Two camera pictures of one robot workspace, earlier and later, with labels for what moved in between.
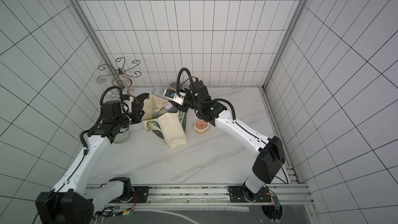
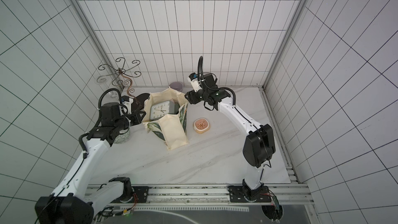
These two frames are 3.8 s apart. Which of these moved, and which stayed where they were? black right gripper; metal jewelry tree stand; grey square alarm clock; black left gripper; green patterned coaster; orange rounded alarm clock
Moved: black right gripper; grey square alarm clock
Stayed: black left gripper; metal jewelry tree stand; green patterned coaster; orange rounded alarm clock
